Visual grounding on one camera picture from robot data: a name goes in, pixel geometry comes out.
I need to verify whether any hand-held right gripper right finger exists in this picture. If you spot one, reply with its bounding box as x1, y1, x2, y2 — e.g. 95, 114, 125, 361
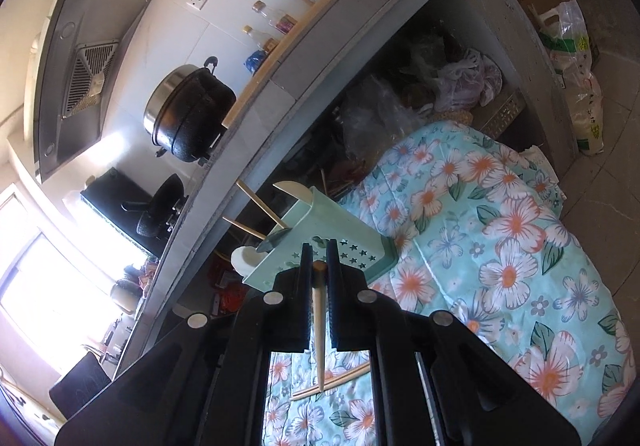
325, 241, 583, 446

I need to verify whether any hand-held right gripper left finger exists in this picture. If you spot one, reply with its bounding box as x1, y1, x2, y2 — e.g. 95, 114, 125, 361
55, 243, 316, 446

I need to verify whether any cream chopstick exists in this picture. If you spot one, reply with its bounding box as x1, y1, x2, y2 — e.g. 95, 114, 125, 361
311, 262, 327, 386

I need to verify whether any green perforated utensil holder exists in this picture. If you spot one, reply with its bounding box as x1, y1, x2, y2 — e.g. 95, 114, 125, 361
242, 186, 401, 284

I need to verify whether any white spoon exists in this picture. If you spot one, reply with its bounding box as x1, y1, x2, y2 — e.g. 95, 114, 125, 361
231, 245, 263, 277

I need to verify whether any metal spoon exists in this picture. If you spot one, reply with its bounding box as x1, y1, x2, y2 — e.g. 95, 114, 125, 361
255, 232, 286, 251

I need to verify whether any red snack packet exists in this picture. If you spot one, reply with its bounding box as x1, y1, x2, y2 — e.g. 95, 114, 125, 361
212, 251, 251, 313

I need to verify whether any window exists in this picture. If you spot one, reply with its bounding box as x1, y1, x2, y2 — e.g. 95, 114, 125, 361
0, 186, 146, 362

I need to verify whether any cream rice paddle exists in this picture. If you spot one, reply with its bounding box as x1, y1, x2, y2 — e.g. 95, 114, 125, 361
272, 181, 313, 204

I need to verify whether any bundle of wooden sticks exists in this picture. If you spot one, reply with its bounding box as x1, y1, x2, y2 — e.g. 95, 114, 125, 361
320, 170, 353, 197

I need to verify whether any floral blanket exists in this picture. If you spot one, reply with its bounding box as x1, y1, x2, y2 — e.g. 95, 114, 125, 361
265, 121, 633, 446

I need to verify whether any black wok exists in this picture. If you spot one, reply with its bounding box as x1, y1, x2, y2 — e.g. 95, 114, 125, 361
122, 174, 183, 237

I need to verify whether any black stove splash guard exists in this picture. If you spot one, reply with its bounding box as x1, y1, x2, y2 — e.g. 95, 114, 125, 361
80, 167, 166, 257

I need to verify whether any clear plastic bag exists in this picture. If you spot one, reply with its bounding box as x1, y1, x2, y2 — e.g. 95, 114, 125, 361
340, 76, 421, 161

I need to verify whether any black cooking pot with lid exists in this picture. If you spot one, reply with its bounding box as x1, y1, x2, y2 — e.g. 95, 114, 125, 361
143, 56, 237, 163

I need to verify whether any blue lidded jar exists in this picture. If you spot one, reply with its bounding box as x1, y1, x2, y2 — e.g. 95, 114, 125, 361
245, 50, 269, 75

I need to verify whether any grey concrete counter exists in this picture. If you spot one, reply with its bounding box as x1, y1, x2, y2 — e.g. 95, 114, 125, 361
112, 0, 506, 377

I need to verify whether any perforated metal tray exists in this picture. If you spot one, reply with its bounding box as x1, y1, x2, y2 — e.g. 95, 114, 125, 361
482, 93, 526, 141

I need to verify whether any white floral plastic bag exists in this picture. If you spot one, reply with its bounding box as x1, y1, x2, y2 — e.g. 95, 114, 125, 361
435, 48, 503, 114

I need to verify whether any yellow capped oil bottle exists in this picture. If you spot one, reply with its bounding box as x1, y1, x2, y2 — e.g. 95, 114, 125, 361
243, 26, 281, 54

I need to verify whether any pink label glass bottle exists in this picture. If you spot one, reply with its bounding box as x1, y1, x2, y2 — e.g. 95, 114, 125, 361
252, 0, 298, 34

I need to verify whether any grey range hood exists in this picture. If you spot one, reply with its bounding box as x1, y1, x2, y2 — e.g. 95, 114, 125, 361
32, 0, 153, 184

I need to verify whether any white rice sack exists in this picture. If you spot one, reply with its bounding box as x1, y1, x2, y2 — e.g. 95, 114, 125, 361
537, 0, 607, 157

